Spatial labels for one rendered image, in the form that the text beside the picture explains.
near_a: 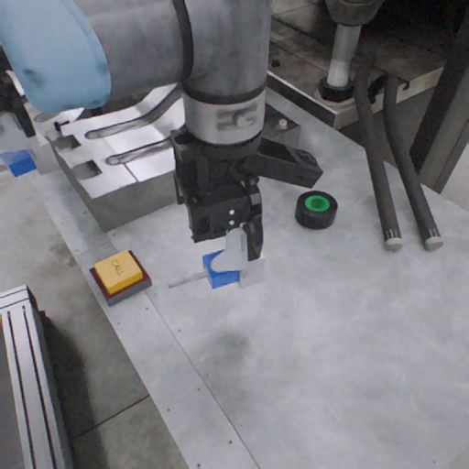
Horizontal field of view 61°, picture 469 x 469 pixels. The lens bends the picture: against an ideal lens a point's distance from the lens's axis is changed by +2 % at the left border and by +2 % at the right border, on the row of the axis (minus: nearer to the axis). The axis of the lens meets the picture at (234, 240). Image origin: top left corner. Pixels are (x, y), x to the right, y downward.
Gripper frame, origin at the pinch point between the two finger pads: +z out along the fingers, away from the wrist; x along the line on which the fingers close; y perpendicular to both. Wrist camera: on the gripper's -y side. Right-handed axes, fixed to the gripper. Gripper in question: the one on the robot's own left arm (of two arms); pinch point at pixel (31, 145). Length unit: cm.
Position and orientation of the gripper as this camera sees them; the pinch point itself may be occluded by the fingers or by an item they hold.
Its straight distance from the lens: 80.4
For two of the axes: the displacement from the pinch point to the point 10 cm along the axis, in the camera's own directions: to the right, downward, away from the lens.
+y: -7.3, 5.0, -4.6
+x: 6.8, 5.5, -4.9
